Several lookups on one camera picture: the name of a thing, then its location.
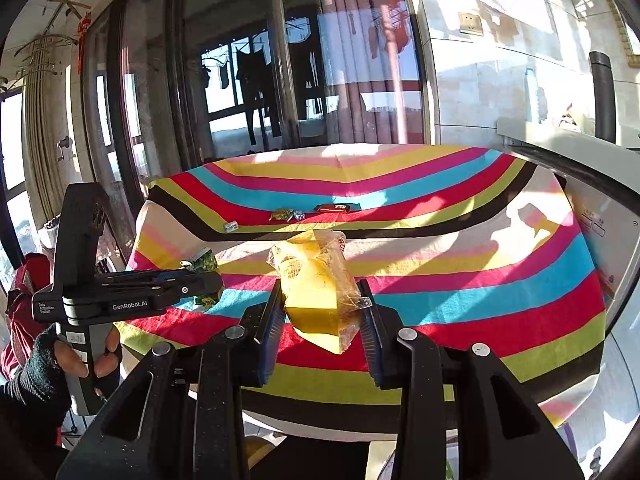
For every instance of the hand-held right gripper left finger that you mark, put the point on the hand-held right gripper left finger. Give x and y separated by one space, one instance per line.
272 335

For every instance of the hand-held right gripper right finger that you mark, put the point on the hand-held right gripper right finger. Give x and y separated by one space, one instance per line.
371 342

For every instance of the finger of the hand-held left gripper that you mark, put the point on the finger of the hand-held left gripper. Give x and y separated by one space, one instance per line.
195 290
140 277

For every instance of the large yellow cake packet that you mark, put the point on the large yellow cake packet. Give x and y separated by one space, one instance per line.
310 310

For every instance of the person's left forearm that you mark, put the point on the person's left forearm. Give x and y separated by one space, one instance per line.
25 435

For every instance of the person's left hand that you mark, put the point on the person's left hand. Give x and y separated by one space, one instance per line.
40 365

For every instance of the white green snack packet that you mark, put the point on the white green snack packet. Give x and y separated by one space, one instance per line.
205 302

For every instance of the small pale snack packet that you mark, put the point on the small pale snack packet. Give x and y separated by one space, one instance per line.
231 226

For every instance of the red jacket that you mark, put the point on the red jacket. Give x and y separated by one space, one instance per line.
22 300

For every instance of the striped colourful tablecloth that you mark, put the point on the striped colourful tablecloth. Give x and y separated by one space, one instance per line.
450 285

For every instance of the beige curtain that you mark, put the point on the beige curtain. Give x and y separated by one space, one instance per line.
45 135

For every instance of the small yellow-green snack packet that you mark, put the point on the small yellow-green snack packet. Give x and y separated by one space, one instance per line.
281 216

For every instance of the small shiny snack packet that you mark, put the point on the small shiny snack packet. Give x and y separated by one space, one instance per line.
299 215

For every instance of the flat red snack packet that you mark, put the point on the flat red snack packet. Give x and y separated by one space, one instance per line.
337 207

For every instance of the dry branch decoration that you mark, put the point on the dry branch decoration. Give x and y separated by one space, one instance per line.
42 55

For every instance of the red hanging ornament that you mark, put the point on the red hanging ornament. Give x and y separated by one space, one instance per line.
82 45

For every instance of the small dark hanging garment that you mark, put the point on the small dark hanging garment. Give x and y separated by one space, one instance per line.
217 75

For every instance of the reddish striped curtain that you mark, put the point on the reddish striped curtain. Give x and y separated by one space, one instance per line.
365 110

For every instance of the white appliance with panel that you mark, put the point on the white appliance with panel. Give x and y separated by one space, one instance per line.
600 240

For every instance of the white counter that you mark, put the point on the white counter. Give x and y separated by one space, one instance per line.
550 132

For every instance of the small brown pale object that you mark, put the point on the small brown pale object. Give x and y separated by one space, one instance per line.
570 116

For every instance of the black thermos bottle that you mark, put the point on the black thermos bottle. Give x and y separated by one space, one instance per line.
602 100

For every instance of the gold-framed mirror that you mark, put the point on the gold-framed mirror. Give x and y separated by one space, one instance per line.
625 30

